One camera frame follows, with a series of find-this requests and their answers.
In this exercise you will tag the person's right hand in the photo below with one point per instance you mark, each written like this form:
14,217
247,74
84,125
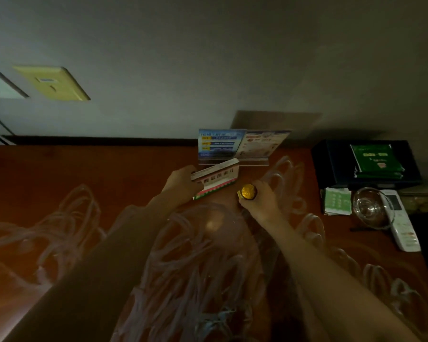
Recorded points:
262,203

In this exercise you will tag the person's left hand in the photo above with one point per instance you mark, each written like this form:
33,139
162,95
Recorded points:
178,187

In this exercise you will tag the small orange jar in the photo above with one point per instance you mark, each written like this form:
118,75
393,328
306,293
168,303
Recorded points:
248,191

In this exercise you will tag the small white box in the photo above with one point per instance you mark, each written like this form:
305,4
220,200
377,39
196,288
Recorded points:
217,178

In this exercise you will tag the small green white packet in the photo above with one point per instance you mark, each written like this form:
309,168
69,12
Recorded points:
337,201

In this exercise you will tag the clear glass ashtray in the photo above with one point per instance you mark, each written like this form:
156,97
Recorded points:
372,208

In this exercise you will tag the person's right forearm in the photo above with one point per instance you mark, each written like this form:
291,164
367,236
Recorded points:
342,288

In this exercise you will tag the person's left forearm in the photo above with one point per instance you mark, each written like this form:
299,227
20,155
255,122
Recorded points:
100,281

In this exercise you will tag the reddish wooden desk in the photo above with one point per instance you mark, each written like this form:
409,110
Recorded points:
50,196

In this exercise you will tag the black tissue box green label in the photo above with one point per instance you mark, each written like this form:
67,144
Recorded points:
335,164

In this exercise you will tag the white remote control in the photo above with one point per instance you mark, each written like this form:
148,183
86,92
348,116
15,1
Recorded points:
403,224

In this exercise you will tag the yellow wall sticker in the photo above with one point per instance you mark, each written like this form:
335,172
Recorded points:
53,83

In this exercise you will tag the white wall outlet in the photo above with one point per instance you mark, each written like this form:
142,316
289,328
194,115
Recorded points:
0,85

